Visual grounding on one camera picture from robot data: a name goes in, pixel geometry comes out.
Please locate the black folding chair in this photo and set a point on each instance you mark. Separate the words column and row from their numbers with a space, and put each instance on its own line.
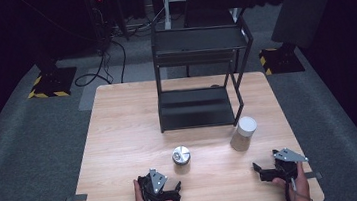
column 210, row 5

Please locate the grey upright panel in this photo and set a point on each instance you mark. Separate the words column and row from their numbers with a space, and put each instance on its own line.
column 303, row 3

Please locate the equipment rack with red light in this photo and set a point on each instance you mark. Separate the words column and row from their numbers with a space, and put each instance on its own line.
column 100, row 14

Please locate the silver lid glass jar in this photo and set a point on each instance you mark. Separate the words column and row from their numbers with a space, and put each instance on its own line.
column 181, row 155

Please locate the black metal shelf rack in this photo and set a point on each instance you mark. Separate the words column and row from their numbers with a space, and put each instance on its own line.
column 193, row 40

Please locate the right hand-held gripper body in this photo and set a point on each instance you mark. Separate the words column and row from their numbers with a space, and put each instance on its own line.
column 288, row 157

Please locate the white lid glass jar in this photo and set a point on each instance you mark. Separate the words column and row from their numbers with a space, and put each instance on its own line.
column 246, row 128

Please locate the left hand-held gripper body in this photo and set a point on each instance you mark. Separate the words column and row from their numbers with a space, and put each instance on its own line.
column 158, row 181

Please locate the yellow striped black stand base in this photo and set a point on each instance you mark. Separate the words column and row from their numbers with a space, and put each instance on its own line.
column 281, row 61
column 54, row 82

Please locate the dark tape strip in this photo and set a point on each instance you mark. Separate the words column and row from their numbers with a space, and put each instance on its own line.
column 315, row 175
column 76, row 198

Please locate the person's right hand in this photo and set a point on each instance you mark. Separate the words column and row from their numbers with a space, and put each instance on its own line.
column 301, row 186

